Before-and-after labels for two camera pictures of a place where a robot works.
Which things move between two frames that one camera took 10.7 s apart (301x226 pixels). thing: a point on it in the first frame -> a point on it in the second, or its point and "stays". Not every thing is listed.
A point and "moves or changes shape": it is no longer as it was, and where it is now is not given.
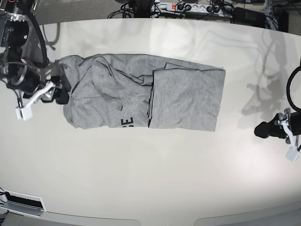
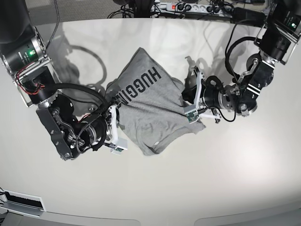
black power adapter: [245, 16] stays
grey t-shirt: [137, 91] moves or changes shape
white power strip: [192, 9] stays
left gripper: [27, 79] -> [94, 133]
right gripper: [273, 128] -> [214, 93]
